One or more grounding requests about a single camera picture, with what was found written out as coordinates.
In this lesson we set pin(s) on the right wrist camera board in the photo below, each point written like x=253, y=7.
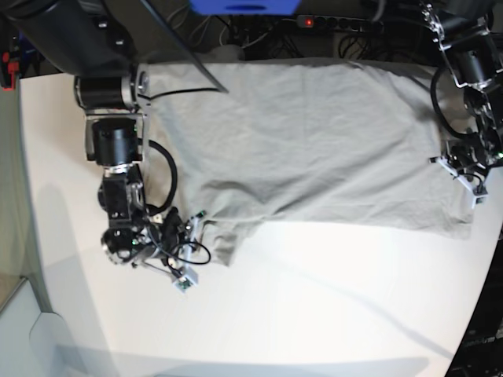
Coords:
x=184, y=283

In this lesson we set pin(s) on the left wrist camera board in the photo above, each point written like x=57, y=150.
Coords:
x=479, y=194

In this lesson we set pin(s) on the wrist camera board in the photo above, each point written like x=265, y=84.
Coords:
x=184, y=283
x=479, y=194

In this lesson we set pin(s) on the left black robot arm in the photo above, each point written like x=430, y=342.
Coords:
x=462, y=34

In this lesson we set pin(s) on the black power strip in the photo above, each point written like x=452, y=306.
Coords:
x=338, y=24

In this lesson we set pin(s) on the beige t-shirt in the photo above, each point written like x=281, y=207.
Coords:
x=305, y=140

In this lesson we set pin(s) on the red and blue clamp tool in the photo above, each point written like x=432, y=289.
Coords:
x=10, y=57

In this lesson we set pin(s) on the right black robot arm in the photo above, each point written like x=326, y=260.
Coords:
x=83, y=39

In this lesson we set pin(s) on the blue plastic bin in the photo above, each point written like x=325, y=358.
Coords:
x=244, y=7

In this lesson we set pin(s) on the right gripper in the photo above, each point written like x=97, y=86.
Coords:
x=169, y=246

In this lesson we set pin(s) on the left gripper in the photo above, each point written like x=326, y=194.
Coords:
x=467, y=164

